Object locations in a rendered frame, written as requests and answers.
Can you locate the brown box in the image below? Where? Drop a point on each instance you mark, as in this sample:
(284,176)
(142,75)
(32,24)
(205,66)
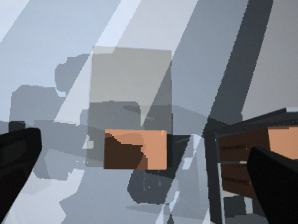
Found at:
(235,179)
(135,150)
(283,140)

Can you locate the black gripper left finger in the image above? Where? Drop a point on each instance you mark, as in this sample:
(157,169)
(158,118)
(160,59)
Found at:
(19,151)

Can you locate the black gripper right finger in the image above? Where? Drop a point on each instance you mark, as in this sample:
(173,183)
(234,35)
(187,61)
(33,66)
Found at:
(275,180)

